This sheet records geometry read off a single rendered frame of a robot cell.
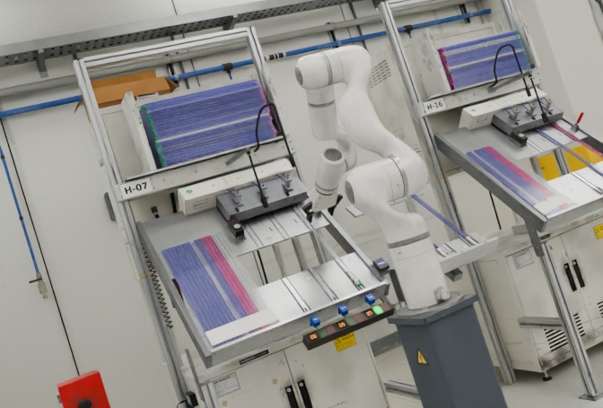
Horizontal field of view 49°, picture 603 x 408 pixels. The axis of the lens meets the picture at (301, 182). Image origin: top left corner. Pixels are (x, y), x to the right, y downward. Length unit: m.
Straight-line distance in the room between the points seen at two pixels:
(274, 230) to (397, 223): 0.88
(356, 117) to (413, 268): 0.44
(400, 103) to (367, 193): 1.66
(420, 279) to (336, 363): 0.94
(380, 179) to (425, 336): 0.42
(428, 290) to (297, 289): 0.68
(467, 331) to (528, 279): 1.35
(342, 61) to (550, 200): 1.32
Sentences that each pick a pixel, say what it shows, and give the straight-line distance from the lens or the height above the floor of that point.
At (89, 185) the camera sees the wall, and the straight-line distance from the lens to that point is 4.12.
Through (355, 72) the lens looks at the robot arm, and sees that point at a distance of 1.94.
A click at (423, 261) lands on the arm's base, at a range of 1.79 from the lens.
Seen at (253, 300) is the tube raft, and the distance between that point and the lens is 2.29.
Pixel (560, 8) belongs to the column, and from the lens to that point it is 5.38.
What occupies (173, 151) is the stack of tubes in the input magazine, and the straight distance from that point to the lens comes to 2.65.
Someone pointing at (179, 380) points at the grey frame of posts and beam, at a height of 0.59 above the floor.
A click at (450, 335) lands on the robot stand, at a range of 1.80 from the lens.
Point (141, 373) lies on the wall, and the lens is 4.11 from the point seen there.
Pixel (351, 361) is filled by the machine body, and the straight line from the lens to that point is 2.68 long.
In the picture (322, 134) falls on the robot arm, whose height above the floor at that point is 1.28.
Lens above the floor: 1.04
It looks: 3 degrees up
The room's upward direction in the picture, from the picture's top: 18 degrees counter-clockwise
